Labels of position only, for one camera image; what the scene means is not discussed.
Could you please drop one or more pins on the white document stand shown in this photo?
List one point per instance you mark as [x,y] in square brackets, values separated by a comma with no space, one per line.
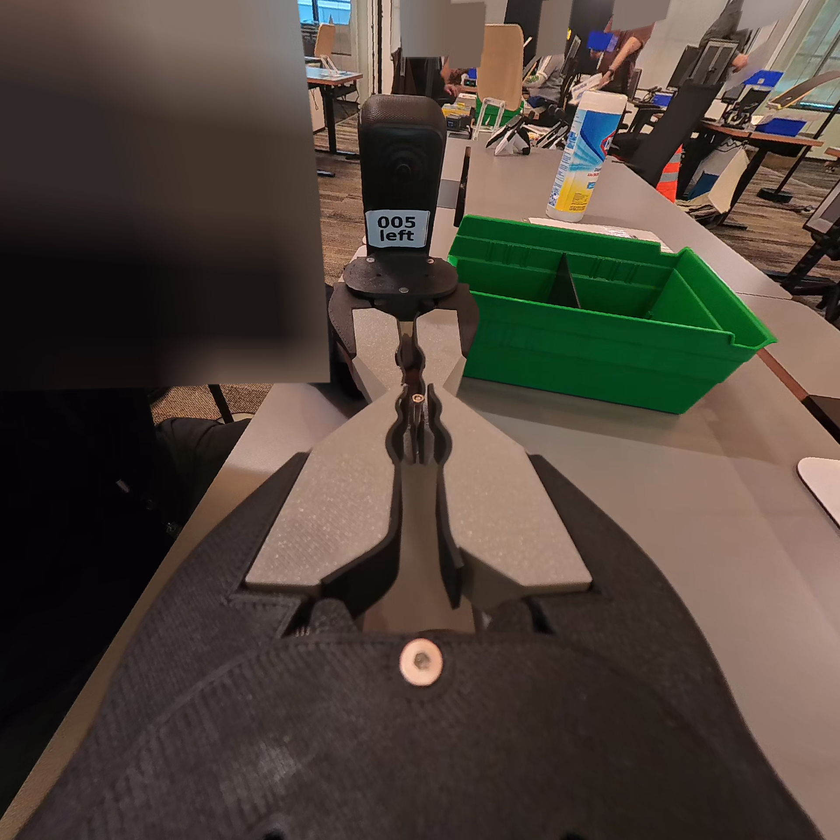
[823,489]

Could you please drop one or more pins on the black bin divider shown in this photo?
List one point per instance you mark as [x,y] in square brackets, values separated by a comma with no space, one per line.
[565,285]

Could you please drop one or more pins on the steel screw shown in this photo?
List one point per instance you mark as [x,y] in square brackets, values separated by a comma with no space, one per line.
[418,439]

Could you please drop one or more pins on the green plastic bin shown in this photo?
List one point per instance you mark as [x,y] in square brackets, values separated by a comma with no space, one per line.
[590,354]

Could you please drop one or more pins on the orange striped traffic cone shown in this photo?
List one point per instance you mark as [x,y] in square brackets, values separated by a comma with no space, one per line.
[670,174]

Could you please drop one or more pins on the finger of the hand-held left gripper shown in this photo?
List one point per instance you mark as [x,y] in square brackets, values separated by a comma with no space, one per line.
[443,341]
[374,348]

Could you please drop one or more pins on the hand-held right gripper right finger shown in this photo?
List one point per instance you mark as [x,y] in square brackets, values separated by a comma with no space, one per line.
[518,518]

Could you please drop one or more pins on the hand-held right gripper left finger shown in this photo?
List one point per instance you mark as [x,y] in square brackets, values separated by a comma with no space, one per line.
[328,518]

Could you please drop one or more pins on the white paper packet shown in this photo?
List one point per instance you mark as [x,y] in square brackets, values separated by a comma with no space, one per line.
[630,235]

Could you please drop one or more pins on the yellow label wipes bottle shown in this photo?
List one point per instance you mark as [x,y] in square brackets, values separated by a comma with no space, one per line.
[587,157]

